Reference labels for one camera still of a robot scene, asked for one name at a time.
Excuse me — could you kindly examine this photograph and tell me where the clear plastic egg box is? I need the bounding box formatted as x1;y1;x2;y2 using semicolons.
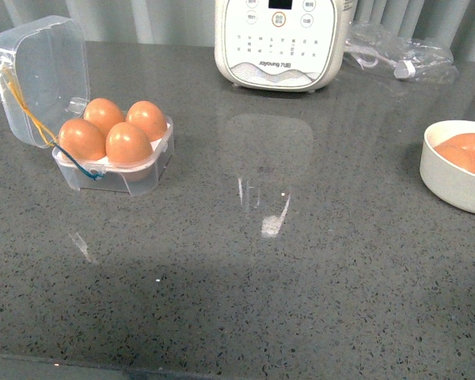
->
0;16;174;196

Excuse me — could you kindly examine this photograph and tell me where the white Joyoung blender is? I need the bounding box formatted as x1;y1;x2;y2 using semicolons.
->
215;0;355;92

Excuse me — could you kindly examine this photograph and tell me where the clear plastic bag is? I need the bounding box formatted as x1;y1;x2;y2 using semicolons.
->
344;22;458;85

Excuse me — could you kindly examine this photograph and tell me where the yellow blue rubber band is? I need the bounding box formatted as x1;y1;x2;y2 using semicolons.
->
1;67;104;181

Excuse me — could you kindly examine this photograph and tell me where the white bowl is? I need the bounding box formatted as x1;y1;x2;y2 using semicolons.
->
420;120;475;214

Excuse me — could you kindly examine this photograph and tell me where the white power cord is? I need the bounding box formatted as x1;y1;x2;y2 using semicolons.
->
346;39;416;80

